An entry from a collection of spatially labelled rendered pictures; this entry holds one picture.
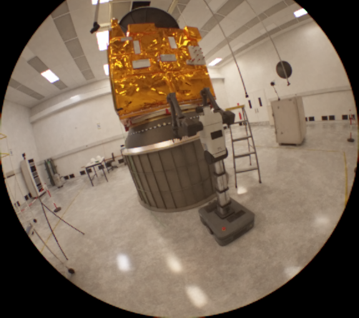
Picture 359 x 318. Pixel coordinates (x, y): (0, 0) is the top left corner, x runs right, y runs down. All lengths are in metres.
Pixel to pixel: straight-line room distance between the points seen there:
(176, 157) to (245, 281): 1.88
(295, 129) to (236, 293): 4.08
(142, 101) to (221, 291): 2.63
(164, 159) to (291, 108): 3.78
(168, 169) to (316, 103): 7.78
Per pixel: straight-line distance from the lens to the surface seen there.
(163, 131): 2.04
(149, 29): 2.93
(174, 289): 1.58
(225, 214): 1.66
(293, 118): 4.35
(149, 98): 2.16
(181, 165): 2.03
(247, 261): 1.61
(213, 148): 1.21
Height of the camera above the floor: 1.46
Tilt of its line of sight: 7 degrees down
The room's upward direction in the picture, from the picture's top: 14 degrees counter-clockwise
